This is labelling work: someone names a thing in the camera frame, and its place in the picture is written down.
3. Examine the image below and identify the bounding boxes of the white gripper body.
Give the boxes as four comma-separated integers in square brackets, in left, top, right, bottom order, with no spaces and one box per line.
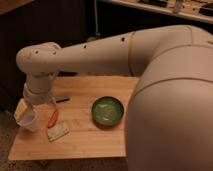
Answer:
[23,85,53,105]

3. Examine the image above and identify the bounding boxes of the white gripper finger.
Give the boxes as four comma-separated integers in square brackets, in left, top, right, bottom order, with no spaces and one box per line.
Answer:
[50,98,58,111]
[14,99,33,121]

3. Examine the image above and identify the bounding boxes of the wooden table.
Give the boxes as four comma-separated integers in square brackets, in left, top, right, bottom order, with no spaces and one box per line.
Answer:
[8,76,137,160]

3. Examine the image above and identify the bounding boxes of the vertical metal pole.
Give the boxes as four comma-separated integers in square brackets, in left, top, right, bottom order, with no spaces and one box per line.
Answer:
[94,0,100,39]

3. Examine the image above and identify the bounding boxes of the green ceramic bowl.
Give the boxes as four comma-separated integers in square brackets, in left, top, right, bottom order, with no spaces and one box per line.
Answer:
[91,96,124,126]

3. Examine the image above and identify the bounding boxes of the orange carrot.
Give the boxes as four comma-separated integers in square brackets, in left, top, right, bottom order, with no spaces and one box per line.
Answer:
[47,110,59,128]

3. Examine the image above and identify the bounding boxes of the dark grey rectangular block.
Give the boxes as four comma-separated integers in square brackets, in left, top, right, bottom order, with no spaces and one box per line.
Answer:
[55,97,70,103]

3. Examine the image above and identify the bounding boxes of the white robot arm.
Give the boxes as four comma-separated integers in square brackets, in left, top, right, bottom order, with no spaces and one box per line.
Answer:
[16,25,213,171]

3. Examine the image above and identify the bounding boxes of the background shelf unit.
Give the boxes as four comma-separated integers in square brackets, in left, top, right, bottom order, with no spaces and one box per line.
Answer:
[85,0,213,37]

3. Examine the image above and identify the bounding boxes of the white green sponge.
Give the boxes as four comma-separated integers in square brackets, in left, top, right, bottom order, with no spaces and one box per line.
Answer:
[47,121,69,142]

